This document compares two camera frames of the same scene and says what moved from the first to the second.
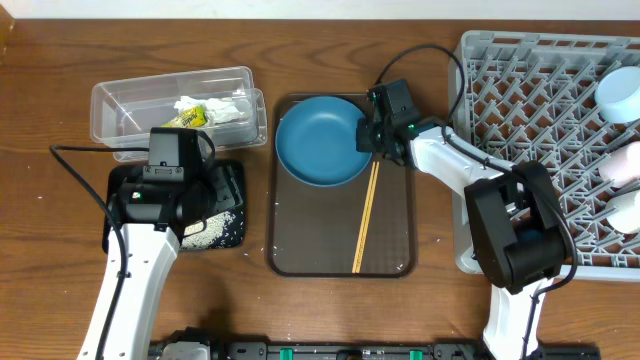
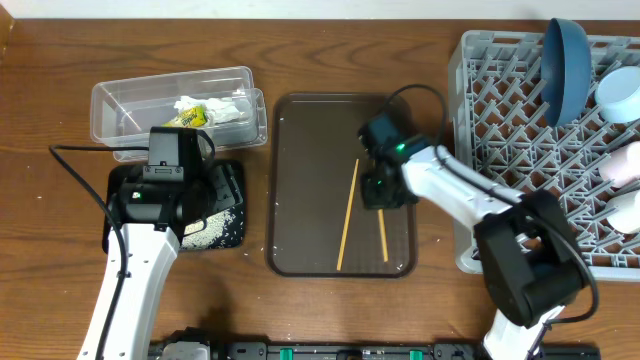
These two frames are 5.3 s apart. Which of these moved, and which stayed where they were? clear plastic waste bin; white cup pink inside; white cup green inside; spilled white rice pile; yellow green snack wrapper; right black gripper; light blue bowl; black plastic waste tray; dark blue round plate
Moved: dark blue round plate; right black gripper
Stayed: white cup pink inside; black plastic waste tray; clear plastic waste bin; white cup green inside; spilled white rice pile; yellow green snack wrapper; light blue bowl
